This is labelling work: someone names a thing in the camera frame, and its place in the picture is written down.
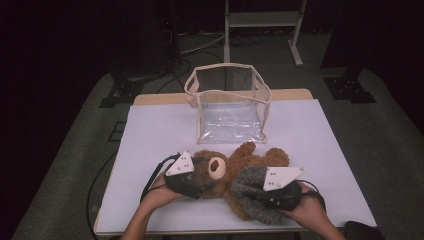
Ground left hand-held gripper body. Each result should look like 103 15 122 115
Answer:
163 150 205 201

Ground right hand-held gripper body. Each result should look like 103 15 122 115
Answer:
258 166 306 212

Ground grey knitted toy sweater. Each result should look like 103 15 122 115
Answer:
229 165 288 225

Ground brown teddy bear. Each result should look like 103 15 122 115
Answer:
191 141 291 221

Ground person's right hand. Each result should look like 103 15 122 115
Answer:
283 182 329 228

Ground person's left hand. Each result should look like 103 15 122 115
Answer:
141 173 184 214

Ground clear plastic bag beige trim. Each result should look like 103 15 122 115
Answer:
183 62 273 145

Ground wooden table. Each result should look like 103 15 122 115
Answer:
93 88 378 236

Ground dark floor outlet plate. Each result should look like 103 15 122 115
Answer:
108 121 128 143

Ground person's dark trousers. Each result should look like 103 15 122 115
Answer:
344 220 386 240

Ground black stand base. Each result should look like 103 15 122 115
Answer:
323 75 378 104
98 74 145 109

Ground white metal stand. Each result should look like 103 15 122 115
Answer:
223 0 308 68

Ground left hand-held gripper cable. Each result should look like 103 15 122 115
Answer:
139 152 183 204

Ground tangle of floor cables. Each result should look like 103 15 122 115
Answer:
155 29 264 95

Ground black floor cable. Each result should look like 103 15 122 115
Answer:
86 150 118 240

